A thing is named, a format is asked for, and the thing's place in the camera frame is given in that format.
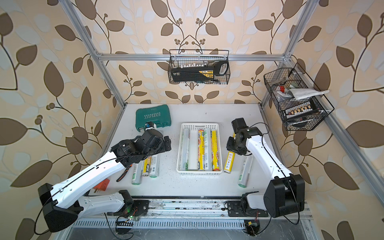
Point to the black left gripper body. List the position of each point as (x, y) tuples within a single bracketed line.
[(163, 144)]

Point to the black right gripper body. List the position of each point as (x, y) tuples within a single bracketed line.
[(234, 146)]

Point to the yellow red wrap box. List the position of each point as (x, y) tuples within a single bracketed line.
[(215, 157)]

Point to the white barcode wrap roll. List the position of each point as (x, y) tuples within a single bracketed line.
[(137, 174)]

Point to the white green roll group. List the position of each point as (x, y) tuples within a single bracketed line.
[(208, 158)]

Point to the yellow wrap roll group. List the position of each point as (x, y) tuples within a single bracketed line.
[(201, 149), (229, 162)]

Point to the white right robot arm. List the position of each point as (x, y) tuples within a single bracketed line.
[(285, 193)]

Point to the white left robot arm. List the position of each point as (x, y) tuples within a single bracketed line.
[(65, 202)]

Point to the black yellow tool in basket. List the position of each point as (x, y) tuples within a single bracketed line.
[(217, 72)]

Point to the green plastic tool case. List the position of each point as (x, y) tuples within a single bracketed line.
[(159, 115)]

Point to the orange black pliers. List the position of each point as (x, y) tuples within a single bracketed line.
[(123, 174)]

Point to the red cube plug adapter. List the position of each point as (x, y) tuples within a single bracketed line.
[(102, 186)]

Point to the white folded paper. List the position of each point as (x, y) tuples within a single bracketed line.
[(300, 94)]

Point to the socket bit set tray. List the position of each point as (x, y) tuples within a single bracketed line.
[(301, 109)]

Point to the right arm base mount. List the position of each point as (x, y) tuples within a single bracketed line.
[(241, 208)]

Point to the black wire basket back wall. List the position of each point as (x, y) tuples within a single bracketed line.
[(175, 61)]

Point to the black wire basket wall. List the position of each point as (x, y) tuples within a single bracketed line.
[(279, 81), (175, 61)]

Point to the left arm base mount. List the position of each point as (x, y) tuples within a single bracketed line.
[(135, 208)]

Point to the black wire basket right wall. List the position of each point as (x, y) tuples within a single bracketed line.
[(279, 81)]

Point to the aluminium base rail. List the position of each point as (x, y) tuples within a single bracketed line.
[(191, 214)]

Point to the horizontal aluminium frame bar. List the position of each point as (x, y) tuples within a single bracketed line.
[(161, 57)]

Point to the right aluminium frame post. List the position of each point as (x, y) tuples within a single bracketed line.
[(291, 45)]

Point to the aluminium frame post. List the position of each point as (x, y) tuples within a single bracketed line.
[(83, 34), (291, 45)]

